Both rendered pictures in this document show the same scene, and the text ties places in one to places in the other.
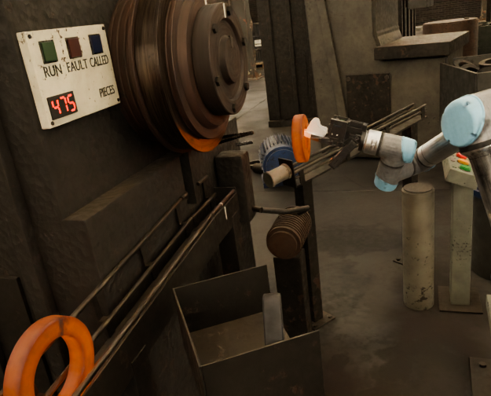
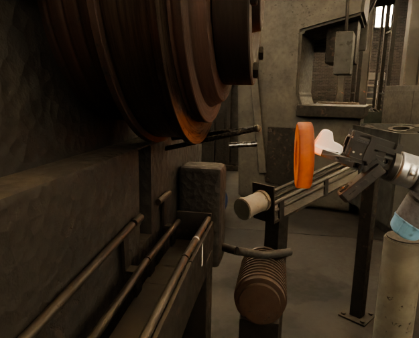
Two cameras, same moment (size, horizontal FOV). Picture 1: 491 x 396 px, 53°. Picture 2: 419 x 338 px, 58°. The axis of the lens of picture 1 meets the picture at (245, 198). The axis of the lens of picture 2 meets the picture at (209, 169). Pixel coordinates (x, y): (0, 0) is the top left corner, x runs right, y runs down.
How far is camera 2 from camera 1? 0.80 m
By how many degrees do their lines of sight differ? 13
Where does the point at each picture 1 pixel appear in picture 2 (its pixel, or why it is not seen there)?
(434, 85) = not seen: hidden behind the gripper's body
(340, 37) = (266, 93)
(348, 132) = (374, 152)
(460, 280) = not seen: outside the picture
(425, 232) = (412, 292)
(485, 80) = (407, 140)
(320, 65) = (245, 115)
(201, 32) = not seen: outside the picture
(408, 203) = (396, 255)
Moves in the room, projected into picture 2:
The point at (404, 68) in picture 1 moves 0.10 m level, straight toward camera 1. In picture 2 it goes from (321, 126) to (323, 127)
